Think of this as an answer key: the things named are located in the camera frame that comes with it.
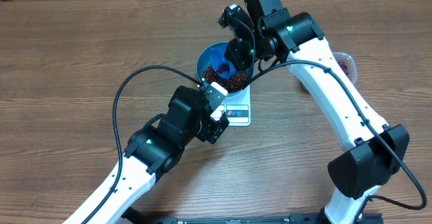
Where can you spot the red beans in bowl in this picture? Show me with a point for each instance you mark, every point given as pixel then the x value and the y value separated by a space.
pixel 233 84

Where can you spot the clear plastic bean container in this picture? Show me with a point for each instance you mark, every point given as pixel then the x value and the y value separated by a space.
pixel 349 61

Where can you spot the blue measuring scoop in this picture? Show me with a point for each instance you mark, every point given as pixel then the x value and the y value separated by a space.
pixel 217 56

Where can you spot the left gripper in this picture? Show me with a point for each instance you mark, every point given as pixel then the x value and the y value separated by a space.
pixel 212 129

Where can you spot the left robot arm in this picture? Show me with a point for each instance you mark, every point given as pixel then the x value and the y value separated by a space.
pixel 154 150

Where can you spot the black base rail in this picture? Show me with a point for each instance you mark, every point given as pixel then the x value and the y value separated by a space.
pixel 134 216

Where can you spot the white kitchen scale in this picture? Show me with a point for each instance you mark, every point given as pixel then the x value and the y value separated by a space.
pixel 237 107

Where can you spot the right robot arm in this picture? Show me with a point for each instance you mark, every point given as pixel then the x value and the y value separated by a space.
pixel 372 150

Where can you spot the red beans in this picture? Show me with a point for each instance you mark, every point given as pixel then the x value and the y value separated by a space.
pixel 344 67
pixel 223 68
pixel 233 84

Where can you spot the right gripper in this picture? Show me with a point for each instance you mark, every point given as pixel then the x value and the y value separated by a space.
pixel 236 57

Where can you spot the red beans in container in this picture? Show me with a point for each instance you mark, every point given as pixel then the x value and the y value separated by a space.
pixel 344 67

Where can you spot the teal bowl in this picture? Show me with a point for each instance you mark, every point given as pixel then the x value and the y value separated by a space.
pixel 203 62

